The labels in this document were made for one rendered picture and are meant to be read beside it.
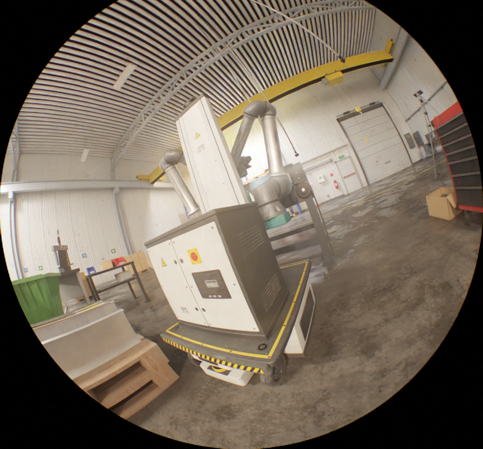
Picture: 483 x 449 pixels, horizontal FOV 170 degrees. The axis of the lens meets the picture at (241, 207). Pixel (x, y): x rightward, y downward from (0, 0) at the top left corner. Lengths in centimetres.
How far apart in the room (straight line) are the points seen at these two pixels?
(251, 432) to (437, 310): 97
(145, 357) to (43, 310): 124
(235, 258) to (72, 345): 101
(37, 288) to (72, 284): 254
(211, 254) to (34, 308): 183
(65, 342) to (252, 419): 93
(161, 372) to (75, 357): 50
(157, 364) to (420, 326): 134
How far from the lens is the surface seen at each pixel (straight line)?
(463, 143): 162
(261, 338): 68
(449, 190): 242
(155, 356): 106
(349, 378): 86
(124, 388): 109
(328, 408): 81
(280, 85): 915
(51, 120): 1088
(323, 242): 182
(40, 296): 192
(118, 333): 114
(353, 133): 1187
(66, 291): 435
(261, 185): 100
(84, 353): 114
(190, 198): 139
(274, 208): 98
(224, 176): 100
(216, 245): 53
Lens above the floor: 77
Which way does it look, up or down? 5 degrees up
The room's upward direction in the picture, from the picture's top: 20 degrees counter-clockwise
